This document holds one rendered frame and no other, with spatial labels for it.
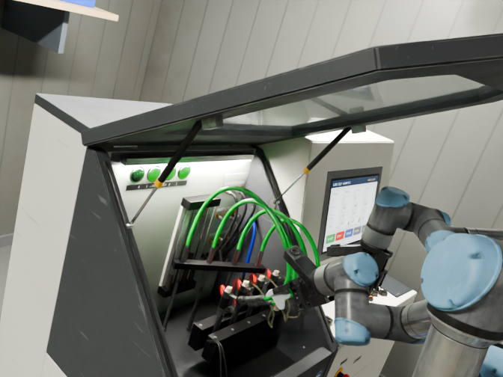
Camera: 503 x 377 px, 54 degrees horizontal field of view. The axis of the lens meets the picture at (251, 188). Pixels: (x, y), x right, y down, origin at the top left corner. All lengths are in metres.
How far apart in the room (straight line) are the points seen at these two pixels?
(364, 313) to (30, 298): 1.03
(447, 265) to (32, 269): 1.22
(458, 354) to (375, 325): 0.34
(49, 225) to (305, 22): 2.19
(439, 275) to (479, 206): 2.18
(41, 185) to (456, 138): 2.16
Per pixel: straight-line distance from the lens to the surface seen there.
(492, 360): 1.45
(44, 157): 1.52
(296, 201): 1.73
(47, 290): 1.59
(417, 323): 1.11
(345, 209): 1.99
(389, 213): 1.29
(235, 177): 1.74
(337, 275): 1.14
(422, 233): 1.26
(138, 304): 1.25
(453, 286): 0.77
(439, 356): 0.83
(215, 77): 3.55
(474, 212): 2.97
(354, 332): 1.10
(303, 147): 1.71
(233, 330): 1.59
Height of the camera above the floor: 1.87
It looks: 18 degrees down
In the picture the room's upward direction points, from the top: 18 degrees clockwise
